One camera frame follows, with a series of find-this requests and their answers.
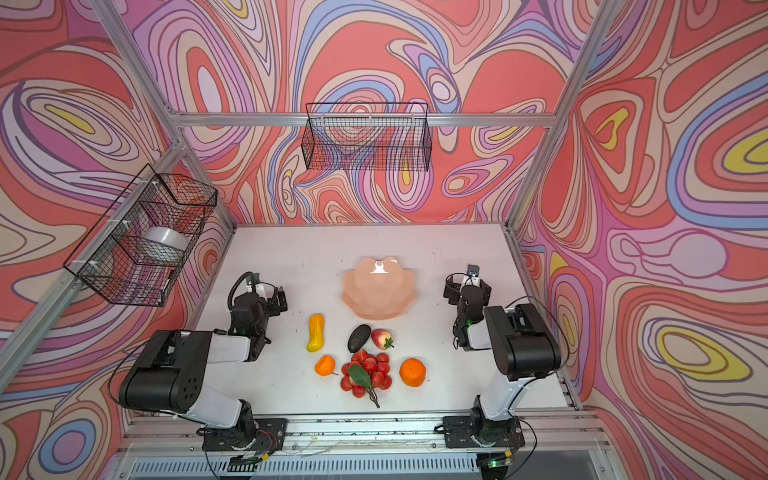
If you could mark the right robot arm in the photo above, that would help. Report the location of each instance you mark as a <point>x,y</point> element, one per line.
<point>524,350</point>

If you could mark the black wire basket back wall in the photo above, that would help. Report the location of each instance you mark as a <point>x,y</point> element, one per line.
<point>367,136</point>

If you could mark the aluminium front rail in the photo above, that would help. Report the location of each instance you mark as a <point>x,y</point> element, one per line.
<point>414,432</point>

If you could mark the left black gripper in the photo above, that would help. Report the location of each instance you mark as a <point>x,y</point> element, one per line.
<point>274,300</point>

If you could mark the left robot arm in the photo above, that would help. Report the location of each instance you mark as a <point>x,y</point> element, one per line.
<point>169,374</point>

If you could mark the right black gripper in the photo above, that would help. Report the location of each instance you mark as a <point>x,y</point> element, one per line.
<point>466,289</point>

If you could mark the white tape roll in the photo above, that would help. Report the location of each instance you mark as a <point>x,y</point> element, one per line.
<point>163,245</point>

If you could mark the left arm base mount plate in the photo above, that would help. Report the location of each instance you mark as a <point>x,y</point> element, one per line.
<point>265,435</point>

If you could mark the large fake orange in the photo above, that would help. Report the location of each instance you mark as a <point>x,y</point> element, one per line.
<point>412,372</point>

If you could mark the dark fake avocado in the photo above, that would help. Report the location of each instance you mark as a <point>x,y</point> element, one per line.
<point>358,338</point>

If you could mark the small fake orange tangerine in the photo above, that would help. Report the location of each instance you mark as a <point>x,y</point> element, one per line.
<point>325,366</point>

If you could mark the black wire basket wall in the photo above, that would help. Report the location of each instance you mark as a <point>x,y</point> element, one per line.
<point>135,256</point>
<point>367,136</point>

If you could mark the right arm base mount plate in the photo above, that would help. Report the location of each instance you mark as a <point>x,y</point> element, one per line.
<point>464,432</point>

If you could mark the red fake strawberry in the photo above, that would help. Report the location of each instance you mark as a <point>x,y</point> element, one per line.
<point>382,339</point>

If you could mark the red berry cluster with leaf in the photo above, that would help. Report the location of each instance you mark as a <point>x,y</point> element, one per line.
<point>366,375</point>

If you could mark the pink faceted fruit bowl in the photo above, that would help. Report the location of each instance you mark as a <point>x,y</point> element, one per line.
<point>379,289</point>

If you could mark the black wire basket left wall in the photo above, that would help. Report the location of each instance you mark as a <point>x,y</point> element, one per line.
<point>135,256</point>

